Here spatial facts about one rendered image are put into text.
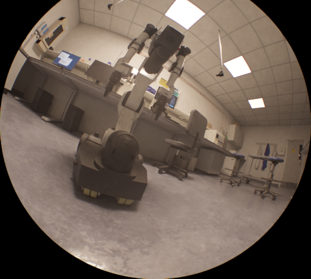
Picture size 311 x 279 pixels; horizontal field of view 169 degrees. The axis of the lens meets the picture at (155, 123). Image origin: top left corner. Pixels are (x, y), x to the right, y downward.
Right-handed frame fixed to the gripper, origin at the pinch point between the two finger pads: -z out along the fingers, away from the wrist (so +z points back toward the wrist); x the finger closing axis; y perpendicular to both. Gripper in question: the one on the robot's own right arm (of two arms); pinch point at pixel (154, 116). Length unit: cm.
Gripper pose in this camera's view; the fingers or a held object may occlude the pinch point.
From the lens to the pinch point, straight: 90.8
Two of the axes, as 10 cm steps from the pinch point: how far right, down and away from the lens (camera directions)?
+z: 4.2, -9.1, -0.1
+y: -8.4, -3.9, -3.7
